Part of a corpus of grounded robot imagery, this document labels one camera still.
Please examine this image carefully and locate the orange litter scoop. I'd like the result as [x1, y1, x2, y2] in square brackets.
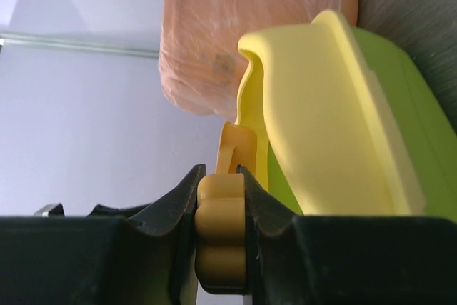
[194, 122, 257, 294]

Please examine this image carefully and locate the yellow green litter box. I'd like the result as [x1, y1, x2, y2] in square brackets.
[236, 10, 456, 220]

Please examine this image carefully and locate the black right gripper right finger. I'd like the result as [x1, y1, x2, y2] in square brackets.
[237, 167, 456, 304]

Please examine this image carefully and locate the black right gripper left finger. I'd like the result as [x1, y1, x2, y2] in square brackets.
[1, 164, 206, 304]

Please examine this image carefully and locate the bin with pink bag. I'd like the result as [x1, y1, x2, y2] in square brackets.
[159, 0, 359, 120]

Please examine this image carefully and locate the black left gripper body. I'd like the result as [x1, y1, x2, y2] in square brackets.
[34, 203, 148, 216]

